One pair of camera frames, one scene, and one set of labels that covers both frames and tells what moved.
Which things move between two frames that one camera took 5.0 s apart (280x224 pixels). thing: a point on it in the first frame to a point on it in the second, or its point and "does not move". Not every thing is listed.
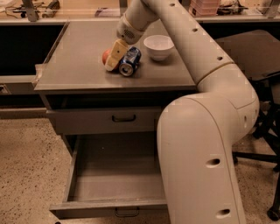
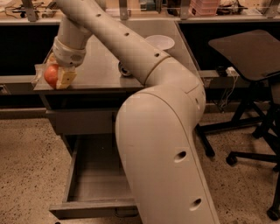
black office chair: [256, 53] does not move
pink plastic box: [204, 7] does not move
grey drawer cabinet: [82, 97] does not move
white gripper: [128, 31] to [69, 58]
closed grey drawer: [106, 121] does not move
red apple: [105, 55] to [51, 73]
